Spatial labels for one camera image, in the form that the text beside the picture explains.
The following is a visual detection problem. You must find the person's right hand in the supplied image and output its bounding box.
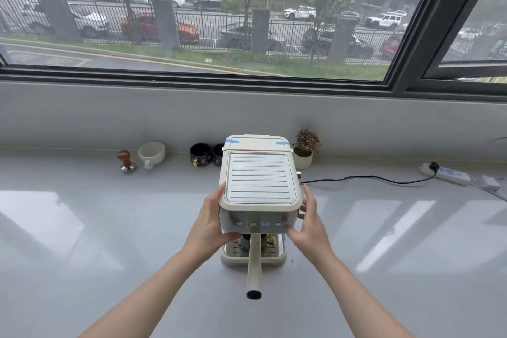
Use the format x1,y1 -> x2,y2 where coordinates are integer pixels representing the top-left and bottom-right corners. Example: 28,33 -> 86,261
285,185 -> 333,262

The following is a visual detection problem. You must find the person's left hand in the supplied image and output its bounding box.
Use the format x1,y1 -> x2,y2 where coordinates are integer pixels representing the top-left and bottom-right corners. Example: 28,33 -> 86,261
183,184 -> 241,262

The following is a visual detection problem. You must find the cream espresso machine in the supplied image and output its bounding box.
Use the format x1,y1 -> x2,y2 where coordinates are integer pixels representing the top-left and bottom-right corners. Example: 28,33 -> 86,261
219,135 -> 306,269

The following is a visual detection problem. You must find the person's left forearm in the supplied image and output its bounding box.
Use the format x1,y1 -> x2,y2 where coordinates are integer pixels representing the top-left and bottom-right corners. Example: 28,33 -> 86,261
78,247 -> 210,338

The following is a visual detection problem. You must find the person's right forearm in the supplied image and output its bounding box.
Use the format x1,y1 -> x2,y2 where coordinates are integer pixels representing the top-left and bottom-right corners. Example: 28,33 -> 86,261
312,247 -> 416,338

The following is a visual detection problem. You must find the small potted plant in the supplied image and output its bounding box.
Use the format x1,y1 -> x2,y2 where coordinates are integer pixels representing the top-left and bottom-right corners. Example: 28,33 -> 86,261
292,129 -> 321,170

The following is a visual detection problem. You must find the white ceramic cup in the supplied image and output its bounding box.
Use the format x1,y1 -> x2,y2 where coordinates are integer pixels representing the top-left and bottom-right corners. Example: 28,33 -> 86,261
138,142 -> 166,170

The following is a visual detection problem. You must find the white power strip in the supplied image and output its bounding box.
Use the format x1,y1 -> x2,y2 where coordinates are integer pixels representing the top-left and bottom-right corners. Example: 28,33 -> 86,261
418,163 -> 472,186

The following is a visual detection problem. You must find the black metal fence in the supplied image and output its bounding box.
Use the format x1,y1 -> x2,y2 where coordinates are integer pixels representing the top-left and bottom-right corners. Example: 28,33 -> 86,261
0,0 -> 406,66

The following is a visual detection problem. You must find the white power adapter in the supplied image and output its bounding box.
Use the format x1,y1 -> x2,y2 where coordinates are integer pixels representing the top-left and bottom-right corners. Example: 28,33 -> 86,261
481,175 -> 502,192

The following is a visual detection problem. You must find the group of parked cars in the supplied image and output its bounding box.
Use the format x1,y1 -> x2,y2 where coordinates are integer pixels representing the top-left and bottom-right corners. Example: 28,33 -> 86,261
20,0 -> 507,60

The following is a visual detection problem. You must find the black power cable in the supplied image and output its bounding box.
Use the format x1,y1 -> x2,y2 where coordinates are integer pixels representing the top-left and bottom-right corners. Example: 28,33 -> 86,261
302,170 -> 436,185

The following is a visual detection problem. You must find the cream handled portafilter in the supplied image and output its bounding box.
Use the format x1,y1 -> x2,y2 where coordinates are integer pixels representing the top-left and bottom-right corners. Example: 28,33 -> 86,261
240,234 -> 264,301

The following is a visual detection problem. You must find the wooden handled coffee tamper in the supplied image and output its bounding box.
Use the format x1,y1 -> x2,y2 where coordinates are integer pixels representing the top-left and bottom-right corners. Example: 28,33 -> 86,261
117,150 -> 138,173

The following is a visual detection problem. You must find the dark window frame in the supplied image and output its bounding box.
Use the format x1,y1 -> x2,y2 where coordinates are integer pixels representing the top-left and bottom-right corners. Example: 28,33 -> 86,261
0,0 -> 507,103

